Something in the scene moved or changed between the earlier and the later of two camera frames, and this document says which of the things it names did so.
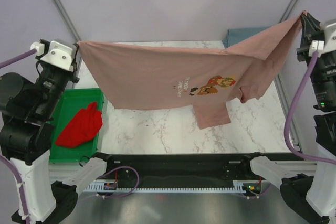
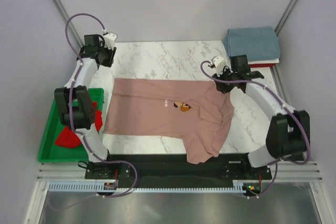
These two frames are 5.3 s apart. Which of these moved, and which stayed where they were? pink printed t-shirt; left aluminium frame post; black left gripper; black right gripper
Moved: black right gripper; pink printed t-shirt; black left gripper
Stayed: left aluminium frame post
